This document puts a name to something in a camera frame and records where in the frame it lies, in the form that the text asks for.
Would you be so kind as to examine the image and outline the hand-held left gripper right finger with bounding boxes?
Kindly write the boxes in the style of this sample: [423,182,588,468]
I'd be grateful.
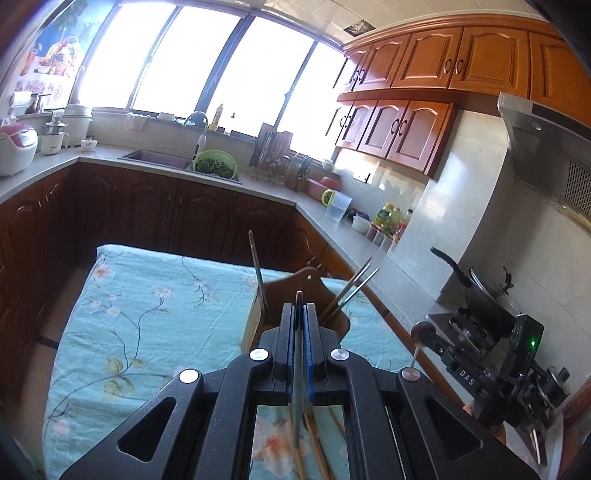
[302,302,541,480]

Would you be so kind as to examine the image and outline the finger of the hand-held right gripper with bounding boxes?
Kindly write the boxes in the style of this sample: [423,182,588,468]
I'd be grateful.
[427,333,463,368]

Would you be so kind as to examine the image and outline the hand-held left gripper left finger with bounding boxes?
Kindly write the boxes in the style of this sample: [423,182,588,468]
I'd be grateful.
[60,302,301,480]

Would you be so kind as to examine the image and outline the metal spoon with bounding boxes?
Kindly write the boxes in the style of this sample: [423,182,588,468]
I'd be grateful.
[410,322,434,371]

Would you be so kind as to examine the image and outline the wooden utensil holder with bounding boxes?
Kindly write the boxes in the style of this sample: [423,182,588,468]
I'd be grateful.
[240,267,352,352]

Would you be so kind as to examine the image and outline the black wok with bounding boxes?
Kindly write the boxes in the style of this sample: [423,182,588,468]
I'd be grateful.
[430,247,522,331]

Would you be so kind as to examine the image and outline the row of seasoning jars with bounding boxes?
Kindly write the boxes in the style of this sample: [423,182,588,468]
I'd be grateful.
[367,226,398,253]

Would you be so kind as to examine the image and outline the teal floral tablecloth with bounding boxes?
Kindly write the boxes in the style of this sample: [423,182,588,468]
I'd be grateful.
[44,244,430,480]

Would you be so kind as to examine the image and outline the yellow oil bottles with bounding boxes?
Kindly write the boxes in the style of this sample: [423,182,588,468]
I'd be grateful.
[372,203,414,243]

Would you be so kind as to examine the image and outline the clear measuring jug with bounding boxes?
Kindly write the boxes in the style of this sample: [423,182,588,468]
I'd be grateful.
[325,192,353,223]

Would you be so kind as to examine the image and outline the pink container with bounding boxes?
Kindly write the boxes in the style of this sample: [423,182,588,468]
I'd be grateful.
[307,176,343,202]

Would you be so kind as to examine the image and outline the dark wooden lower cabinets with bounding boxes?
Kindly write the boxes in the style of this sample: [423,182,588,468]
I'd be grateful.
[0,159,462,407]

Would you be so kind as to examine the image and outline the knife and dish rack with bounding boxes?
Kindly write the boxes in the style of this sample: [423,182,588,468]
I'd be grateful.
[249,122,312,186]

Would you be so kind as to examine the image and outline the green colander with greens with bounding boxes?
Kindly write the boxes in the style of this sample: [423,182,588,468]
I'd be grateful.
[193,148,239,179]

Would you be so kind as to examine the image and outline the steel range hood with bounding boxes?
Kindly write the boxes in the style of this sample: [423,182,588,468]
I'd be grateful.
[498,92,591,223]

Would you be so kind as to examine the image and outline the kitchen sink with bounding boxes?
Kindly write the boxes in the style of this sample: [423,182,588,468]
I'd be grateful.
[117,148,243,185]

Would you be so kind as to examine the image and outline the chrome sink faucet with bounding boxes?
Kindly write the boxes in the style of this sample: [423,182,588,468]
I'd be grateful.
[183,111,210,162]

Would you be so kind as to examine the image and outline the wooden upper cabinets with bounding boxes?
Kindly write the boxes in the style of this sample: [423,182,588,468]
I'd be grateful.
[332,14,591,179]

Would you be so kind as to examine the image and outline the large kitchen window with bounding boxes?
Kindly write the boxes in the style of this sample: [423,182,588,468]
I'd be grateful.
[76,0,348,160]

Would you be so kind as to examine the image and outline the large white cooking pot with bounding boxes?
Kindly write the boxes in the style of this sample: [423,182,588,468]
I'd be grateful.
[62,104,93,148]

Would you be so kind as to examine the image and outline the small white electric pot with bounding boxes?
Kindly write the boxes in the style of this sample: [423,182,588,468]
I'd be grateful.
[42,117,70,156]

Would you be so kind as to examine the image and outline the white pink rice cooker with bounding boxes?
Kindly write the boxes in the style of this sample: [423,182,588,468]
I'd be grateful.
[0,124,39,177]

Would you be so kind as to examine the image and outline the paper towel roll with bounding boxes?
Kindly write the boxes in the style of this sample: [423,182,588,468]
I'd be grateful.
[9,91,33,116]

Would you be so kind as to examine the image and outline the tropical fruit wall poster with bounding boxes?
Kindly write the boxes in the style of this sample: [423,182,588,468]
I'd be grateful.
[11,0,114,93]

